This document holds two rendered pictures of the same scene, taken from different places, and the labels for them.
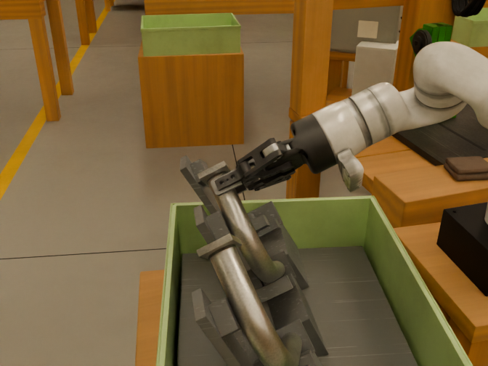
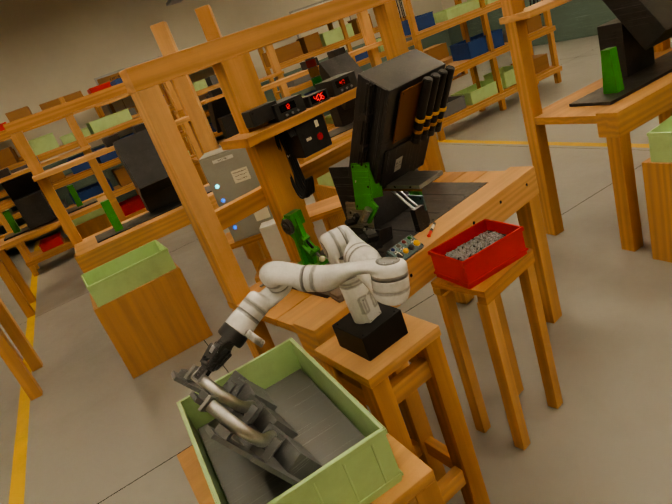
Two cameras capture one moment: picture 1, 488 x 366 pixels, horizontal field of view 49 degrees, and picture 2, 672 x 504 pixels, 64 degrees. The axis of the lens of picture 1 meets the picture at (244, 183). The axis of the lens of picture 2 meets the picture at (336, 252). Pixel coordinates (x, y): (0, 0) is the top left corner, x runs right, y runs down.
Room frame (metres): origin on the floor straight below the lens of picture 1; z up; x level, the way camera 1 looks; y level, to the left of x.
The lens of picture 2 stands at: (-0.64, -0.07, 1.83)
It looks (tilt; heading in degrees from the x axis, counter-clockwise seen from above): 22 degrees down; 344
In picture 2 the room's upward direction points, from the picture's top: 20 degrees counter-clockwise
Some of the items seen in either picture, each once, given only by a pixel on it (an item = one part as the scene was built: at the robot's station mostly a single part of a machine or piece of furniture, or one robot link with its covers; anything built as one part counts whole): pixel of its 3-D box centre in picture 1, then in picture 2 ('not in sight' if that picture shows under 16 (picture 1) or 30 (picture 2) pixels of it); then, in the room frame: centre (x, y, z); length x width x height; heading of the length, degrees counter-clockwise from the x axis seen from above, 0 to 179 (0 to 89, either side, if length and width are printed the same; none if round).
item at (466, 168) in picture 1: (470, 168); (344, 291); (1.18, -0.55, 0.91); 0.10 x 0.08 x 0.03; 95
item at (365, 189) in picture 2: not in sight; (367, 183); (1.52, -0.91, 1.17); 0.13 x 0.12 x 0.20; 108
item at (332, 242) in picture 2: not in sight; (340, 254); (0.89, -0.51, 1.19); 0.09 x 0.09 x 0.17; 85
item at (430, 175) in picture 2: not in sight; (399, 181); (1.53, -1.07, 1.11); 0.39 x 0.16 x 0.03; 18
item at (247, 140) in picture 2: not in sight; (310, 109); (1.85, -0.89, 1.52); 0.90 x 0.25 x 0.04; 108
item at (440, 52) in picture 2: not in sight; (431, 67); (10.05, -6.52, 0.37); 1.20 x 0.81 x 0.74; 98
